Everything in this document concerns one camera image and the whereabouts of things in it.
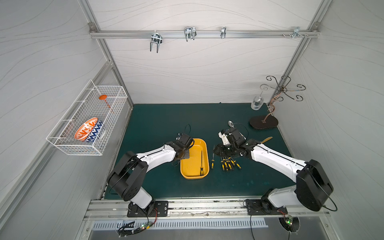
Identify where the yellow plastic storage tray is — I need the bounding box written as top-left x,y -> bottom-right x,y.
180,139 -> 210,180

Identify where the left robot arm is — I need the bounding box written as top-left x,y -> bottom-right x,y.
107,138 -> 195,209

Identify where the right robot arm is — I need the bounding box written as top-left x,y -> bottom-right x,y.
214,139 -> 334,212

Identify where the wooden knife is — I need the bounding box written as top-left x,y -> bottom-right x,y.
261,137 -> 273,144

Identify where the copper hook stand black base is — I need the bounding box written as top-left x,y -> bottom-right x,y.
248,75 -> 307,130

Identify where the green table mat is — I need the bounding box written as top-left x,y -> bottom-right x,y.
119,103 -> 293,199

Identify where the clear glass jar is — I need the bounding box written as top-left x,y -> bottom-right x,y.
251,96 -> 264,111

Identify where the white vent strip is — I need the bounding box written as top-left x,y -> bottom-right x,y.
92,217 -> 269,231

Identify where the blue patterned bowl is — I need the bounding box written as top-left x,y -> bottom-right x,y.
84,120 -> 103,143

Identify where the orange spoon in basket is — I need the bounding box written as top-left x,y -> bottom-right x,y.
99,95 -> 111,109

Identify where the orange patterned bowl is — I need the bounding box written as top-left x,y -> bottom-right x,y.
74,118 -> 99,141

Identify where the metal double hook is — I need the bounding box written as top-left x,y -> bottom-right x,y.
150,33 -> 163,53

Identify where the small metal hook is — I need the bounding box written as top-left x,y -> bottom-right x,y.
220,27 -> 227,39

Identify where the metal loop hook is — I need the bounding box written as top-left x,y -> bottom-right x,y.
184,27 -> 197,42

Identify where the metal clamp hook right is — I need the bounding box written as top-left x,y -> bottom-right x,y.
282,27 -> 309,39

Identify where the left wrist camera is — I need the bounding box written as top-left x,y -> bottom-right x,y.
179,134 -> 194,148

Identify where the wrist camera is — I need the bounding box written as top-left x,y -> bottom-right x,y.
179,134 -> 194,148
218,128 -> 246,146

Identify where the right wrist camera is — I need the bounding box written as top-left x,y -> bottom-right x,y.
218,128 -> 246,146

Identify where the metal spoon white handle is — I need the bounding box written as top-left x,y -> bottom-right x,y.
228,121 -> 235,128

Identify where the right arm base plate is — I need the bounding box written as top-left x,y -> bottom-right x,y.
243,199 -> 288,216

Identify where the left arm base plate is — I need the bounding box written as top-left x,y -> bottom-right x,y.
127,200 -> 169,218

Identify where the black cable bundle left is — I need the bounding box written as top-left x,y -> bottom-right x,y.
115,206 -> 159,238

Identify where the white wire basket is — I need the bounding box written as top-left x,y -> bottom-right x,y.
46,80 -> 128,156

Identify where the aluminium front rail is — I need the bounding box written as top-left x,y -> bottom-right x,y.
83,196 -> 331,221

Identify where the aluminium rail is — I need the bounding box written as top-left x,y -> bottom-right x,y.
90,30 -> 321,40
83,196 -> 331,221

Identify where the aluminium top rail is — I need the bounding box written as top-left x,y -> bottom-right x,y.
90,30 -> 321,40

